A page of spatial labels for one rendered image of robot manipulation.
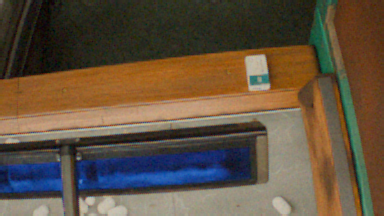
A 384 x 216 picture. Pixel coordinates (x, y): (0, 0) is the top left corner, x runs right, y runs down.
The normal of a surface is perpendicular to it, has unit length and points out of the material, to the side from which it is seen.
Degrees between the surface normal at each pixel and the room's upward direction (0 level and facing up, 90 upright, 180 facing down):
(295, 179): 0
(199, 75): 0
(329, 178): 66
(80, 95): 0
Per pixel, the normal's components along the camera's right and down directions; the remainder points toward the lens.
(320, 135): -0.90, -0.09
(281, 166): 0.04, -0.48
